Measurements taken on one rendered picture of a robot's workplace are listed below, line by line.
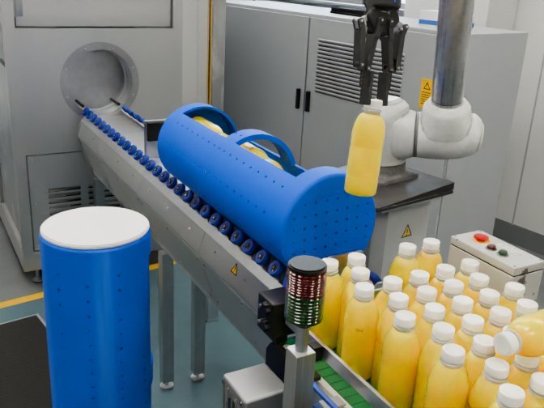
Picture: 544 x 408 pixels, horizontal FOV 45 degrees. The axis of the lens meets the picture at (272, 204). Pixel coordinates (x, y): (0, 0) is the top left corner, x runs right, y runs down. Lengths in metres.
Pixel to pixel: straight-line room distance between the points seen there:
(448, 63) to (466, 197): 1.51
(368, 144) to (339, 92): 2.34
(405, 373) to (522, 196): 3.40
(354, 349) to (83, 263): 0.70
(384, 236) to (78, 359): 1.04
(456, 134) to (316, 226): 0.74
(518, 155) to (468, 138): 2.37
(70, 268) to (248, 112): 2.91
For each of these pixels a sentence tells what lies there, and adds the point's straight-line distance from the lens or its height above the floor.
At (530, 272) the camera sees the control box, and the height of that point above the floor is 1.08.
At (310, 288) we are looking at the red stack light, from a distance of 1.03.
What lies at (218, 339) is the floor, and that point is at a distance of 3.22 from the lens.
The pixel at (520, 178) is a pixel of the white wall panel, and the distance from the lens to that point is 4.58.
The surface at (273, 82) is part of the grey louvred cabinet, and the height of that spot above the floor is 1.00.
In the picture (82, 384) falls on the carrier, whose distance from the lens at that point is 1.86.
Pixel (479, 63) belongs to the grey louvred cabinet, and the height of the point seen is 1.31.
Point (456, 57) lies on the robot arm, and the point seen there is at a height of 1.47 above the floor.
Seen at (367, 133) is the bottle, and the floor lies 1.38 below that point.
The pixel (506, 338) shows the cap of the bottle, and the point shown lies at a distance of 1.14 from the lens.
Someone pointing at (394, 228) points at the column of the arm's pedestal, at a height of 0.89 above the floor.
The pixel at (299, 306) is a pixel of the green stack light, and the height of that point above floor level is 1.20.
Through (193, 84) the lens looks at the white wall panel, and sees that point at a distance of 7.42.
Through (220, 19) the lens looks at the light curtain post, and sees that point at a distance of 2.91.
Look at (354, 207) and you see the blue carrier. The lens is 1.66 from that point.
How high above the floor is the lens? 1.70
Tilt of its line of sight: 20 degrees down
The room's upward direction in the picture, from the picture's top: 3 degrees clockwise
